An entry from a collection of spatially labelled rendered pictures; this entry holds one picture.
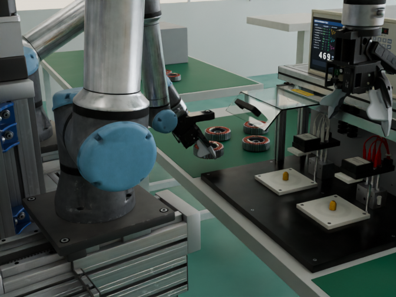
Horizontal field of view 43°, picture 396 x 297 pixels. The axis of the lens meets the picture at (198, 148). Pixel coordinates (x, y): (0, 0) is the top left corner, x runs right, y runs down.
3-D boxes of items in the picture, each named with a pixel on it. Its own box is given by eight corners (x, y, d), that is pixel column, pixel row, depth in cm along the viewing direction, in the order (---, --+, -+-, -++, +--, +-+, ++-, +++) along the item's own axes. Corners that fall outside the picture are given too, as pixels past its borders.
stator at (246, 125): (238, 130, 228) (238, 122, 226) (257, 125, 234) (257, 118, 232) (254, 137, 219) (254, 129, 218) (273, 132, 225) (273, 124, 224)
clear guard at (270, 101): (264, 131, 146) (265, 111, 144) (225, 111, 167) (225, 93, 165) (353, 116, 159) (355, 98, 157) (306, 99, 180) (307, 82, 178)
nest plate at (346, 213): (328, 230, 140) (328, 225, 139) (296, 207, 153) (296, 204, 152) (370, 218, 146) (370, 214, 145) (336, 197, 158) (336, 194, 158)
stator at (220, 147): (201, 161, 179) (201, 152, 178) (188, 151, 189) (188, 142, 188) (228, 157, 184) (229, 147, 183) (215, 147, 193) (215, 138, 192)
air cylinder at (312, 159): (321, 180, 171) (322, 164, 169) (307, 172, 178) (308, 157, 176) (333, 177, 173) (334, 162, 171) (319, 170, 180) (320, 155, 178)
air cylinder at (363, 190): (372, 209, 151) (374, 192, 149) (355, 199, 157) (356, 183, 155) (385, 205, 153) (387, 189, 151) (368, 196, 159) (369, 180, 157)
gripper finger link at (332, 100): (306, 112, 107) (327, 81, 100) (325, 107, 110) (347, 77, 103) (314, 122, 106) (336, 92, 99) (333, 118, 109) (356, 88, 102)
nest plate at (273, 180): (279, 195, 160) (279, 192, 160) (254, 178, 173) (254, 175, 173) (317, 186, 166) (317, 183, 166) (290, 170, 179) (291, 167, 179)
